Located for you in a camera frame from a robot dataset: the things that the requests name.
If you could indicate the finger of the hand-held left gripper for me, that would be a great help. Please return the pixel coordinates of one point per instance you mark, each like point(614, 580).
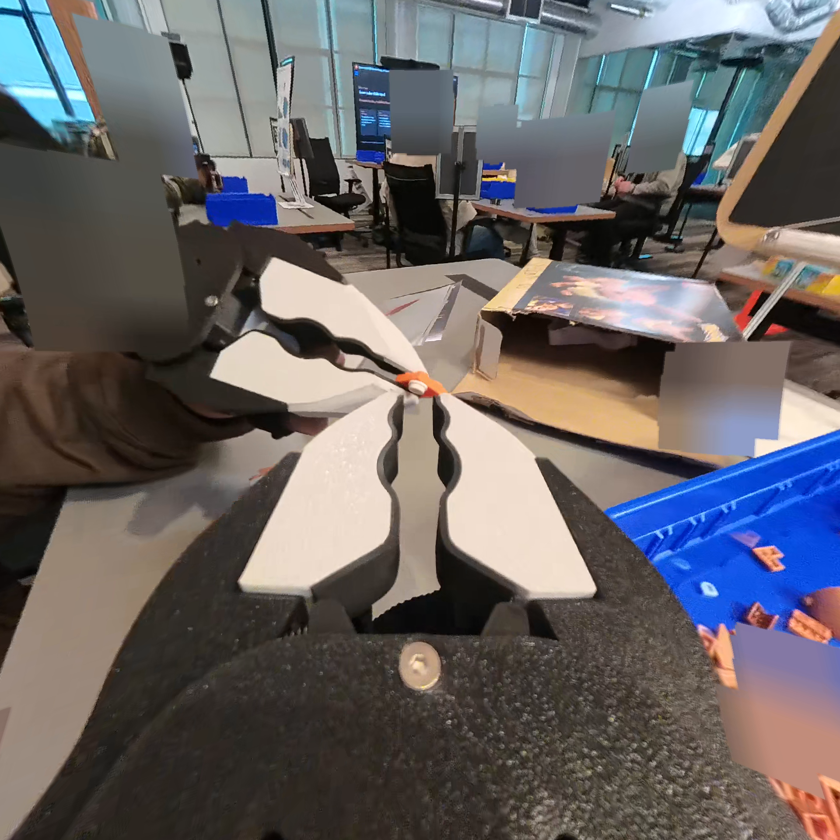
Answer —
point(328, 309)
point(289, 385)

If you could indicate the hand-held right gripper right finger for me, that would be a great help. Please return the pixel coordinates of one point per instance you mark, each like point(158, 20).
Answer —
point(519, 525)

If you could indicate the printed cardboard box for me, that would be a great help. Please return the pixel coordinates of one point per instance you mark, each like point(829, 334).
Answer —
point(591, 381)

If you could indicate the pile of brown toy bricks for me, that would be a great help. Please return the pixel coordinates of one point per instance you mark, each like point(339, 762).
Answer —
point(759, 614)

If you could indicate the person's left hand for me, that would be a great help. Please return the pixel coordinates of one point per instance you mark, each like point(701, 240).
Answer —
point(302, 424)

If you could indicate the blue plastic bin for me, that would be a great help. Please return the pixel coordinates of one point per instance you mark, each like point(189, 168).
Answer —
point(696, 525)

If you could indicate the lit computer monitor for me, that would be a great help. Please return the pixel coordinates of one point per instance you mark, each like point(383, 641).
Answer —
point(372, 105)

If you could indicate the white metal stand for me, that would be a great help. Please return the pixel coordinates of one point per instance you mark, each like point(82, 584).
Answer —
point(801, 246)

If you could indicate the small orange toy brick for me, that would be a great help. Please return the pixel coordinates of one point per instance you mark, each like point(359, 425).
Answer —
point(420, 383)

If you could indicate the small blue bin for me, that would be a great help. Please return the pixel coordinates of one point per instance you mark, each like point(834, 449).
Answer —
point(243, 209)

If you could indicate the black office chair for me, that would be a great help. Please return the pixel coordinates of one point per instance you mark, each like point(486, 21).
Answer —
point(414, 210)

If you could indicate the long wooden table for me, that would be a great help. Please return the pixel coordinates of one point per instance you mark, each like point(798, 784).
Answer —
point(309, 217)

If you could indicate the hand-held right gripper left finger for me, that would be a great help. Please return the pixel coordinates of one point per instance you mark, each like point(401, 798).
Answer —
point(322, 525)

